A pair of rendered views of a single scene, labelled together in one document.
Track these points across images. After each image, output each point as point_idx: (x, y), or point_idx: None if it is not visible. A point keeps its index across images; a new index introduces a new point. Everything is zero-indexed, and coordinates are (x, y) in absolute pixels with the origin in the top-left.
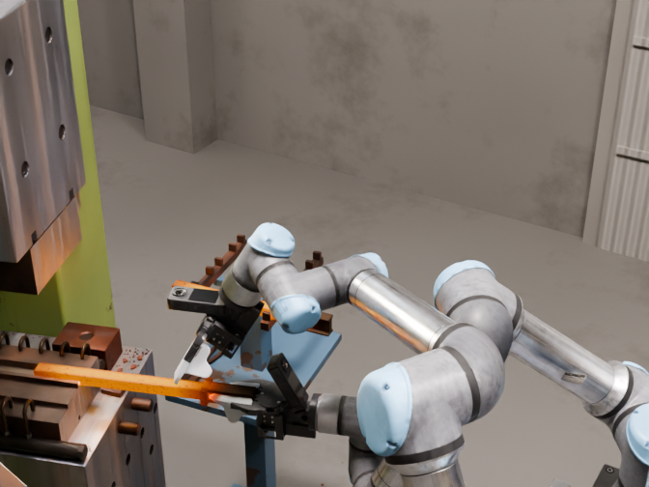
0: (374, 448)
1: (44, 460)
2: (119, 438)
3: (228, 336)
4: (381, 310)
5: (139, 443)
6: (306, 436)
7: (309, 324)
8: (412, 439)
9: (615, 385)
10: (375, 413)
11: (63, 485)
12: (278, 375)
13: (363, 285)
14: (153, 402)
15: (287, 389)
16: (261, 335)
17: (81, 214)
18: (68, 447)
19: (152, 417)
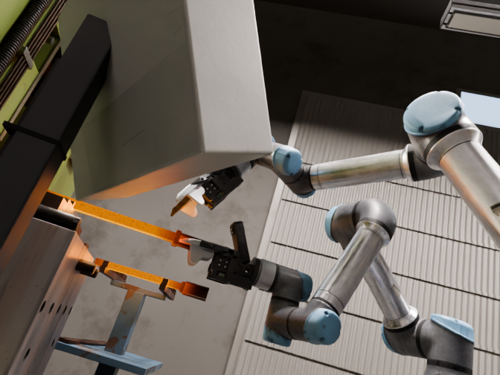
0: (437, 123)
1: (34, 218)
2: (73, 272)
3: (221, 186)
4: (346, 161)
5: (61, 315)
6: (245, 286)
7: (295, 168)
8: (464, 117)
9: (411, 307)
10: (434, 104)
11: (36, 250)
12: (241, 228)
13: (323, 163)
14: (97, 273)
15: (243, 242)
16: (132, 322)
17: (69, 181)
18: (66, 213)
19: (67, 313)
